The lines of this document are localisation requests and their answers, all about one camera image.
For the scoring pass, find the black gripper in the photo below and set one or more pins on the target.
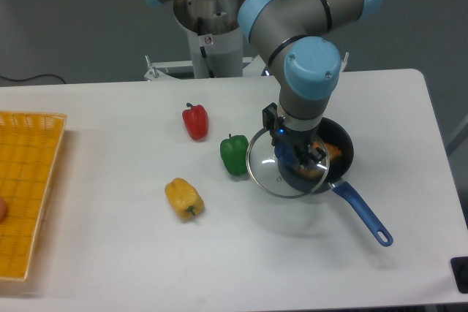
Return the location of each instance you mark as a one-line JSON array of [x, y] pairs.
[[292, 144]]

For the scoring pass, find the glass pot lid blue knob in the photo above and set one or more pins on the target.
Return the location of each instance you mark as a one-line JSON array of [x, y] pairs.
[[263, 167]]

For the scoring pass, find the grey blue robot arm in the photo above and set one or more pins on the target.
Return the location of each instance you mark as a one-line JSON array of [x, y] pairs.
[[311, 73]]

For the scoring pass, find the orange food in pan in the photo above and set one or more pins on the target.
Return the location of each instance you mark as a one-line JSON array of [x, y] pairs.
[[316, 171]]

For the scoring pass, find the green bell pepper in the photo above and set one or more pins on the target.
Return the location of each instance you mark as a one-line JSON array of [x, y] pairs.
[[233, 154]]

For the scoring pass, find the red bell pepper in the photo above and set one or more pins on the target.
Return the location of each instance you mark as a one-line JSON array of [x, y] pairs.
[[195, 119]]

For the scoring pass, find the yellow bell pepper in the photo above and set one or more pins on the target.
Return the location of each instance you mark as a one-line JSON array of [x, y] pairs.
[[184, 199]]

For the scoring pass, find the black device at table edge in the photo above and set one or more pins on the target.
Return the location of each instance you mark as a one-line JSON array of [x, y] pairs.
[[459, 267]]

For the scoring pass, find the yellow woven basket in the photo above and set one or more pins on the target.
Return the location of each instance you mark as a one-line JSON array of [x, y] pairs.
[[30, 143]]

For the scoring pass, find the black pan blue handle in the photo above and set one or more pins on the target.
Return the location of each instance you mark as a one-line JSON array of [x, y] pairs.
[[330, 131]]

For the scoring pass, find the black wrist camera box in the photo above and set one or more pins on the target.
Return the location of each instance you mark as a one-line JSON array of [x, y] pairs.
[[269, 116]]

